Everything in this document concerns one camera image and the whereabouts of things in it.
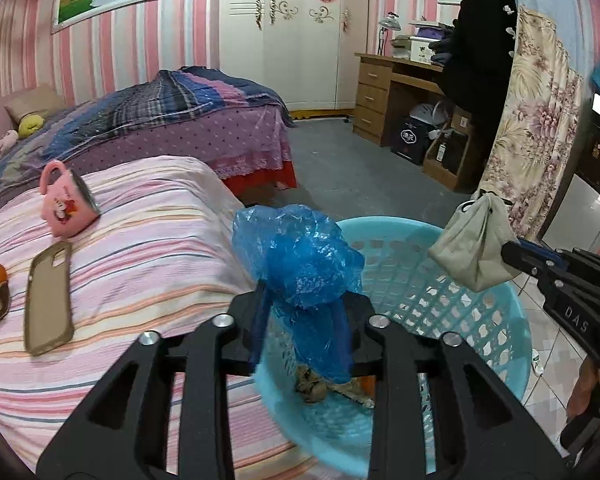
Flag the brown paper ball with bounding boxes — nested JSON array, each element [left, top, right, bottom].
[[294, 364, 328, 404]]

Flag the black box under desk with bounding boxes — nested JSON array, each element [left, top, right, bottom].
[[390, 118, 436, 166]]

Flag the pink striped bed cover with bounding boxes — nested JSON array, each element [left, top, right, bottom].
[[0, 156, 253, 471]]

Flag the blue plastic bag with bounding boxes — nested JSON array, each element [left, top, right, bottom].
[[232, 205, 365, 384]]

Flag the black hanging coat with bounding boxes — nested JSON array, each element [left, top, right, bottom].
[[440, 0, 517, 190]]

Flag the brown pillow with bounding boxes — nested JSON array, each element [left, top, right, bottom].
[[5, 84, 67, 122]]

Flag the yellow plush toy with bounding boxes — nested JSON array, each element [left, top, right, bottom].
[[18, 114, 45, 139]]

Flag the person's right hand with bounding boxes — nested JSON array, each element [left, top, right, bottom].
[[567, 358, 600, 420]]

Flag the pink plush toy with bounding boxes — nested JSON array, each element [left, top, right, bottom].
[[0, 130, 19, 158]]

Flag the beige cloth pouch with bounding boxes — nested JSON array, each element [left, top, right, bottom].
[[428, 193, 520, 292]]

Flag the white wardrobe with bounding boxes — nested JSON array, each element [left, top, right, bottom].
[[219, 0, 368, 112]]

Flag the orange plastic bag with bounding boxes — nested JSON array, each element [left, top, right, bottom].
[[356, 376, 376, 399]]

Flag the wooden desk with drawers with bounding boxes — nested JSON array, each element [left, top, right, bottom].
[[352, 52, 481, 194]]

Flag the large bed with plaid blanket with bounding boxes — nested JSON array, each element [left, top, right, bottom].
[[0, 66, 297, 208]]

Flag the desk lamp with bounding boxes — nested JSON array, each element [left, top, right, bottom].
[[376, 11, 401, 55]]

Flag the brown phone case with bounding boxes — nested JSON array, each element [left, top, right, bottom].
[[23, 240, 74, 356]]

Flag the pink cartoon mug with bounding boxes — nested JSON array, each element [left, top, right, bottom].
[[38, 160, 100, 240]]

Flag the white box on desk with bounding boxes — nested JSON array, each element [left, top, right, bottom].
[[410, 36, 440, 64]]

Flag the light blue plastic laundry basket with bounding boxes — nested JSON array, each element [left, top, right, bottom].
[[253, 217, 532, 478]]

